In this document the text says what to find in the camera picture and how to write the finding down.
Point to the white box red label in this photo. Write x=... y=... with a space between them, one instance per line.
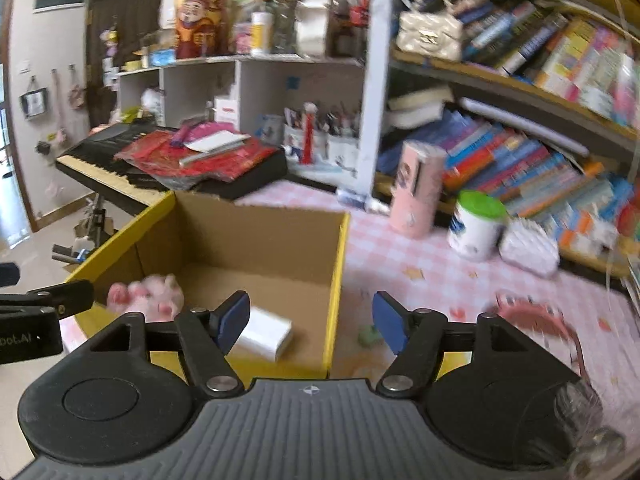
x=225 y=109

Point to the keyboard stand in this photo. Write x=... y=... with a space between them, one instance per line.
x=97 y=217

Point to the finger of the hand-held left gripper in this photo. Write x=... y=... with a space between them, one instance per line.
x=65 y=296
x=9 y=273

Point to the pink headband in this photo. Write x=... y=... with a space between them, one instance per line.
x=537 y=311

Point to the small white box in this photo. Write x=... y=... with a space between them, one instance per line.
x=267 y=335

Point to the row of colourful books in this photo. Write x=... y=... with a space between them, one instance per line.
x=550 y=55

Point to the stack of thick books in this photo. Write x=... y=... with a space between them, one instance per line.
x=417 y=105

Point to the white canister green lid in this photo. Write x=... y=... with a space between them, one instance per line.
x=475 y=232

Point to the dark brown board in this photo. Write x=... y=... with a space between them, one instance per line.
x=135 y=5

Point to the white plush toy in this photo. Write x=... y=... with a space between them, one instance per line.
x=152 y=102

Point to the white notebook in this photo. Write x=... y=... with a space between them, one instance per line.
x=215 y=141

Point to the black electronic keyboard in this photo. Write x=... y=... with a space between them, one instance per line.
x=100 y=170

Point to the blue box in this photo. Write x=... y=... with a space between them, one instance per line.
x=161 y=57

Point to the fortune god figurine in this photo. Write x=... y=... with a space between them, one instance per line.
x=197 y=25

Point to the wooden bookshelf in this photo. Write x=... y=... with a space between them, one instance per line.
x=450 y=67

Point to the long row of blue books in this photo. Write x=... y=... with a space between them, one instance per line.
x=510 y=170

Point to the yellow cardboard box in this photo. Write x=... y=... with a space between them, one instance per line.
x=210 y=240

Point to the small green toy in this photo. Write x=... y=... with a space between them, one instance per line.
x=371 y=336

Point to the pink purple pouch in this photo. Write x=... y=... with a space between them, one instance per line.
x=200 y=127

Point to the hanging picture frame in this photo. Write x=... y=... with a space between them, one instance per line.
x=33 y=100

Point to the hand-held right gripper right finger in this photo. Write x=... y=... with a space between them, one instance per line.
x=390 y=327

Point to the pink plush toy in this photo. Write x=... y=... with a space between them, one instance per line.
x=150 y=296

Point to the white shelf unit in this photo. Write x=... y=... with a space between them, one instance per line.
x=260 y=90

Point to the clear plastic bottle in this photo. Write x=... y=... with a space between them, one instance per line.
x=585 y=425

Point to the white tube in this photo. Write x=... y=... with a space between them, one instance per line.
x=360 y=201

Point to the white post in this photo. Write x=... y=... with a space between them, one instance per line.
x=376 y=85

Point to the white bottle yellow label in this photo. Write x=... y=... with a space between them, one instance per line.
x=261 y=35

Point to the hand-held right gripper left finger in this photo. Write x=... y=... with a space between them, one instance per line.
x=234 y=321

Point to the pink cartoon print box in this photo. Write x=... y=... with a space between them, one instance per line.
x=415 y=195

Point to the red fabric pile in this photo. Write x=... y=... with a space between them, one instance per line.
x=165 y=156

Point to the red white doll ornament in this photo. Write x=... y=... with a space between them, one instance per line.
x=310 y=135

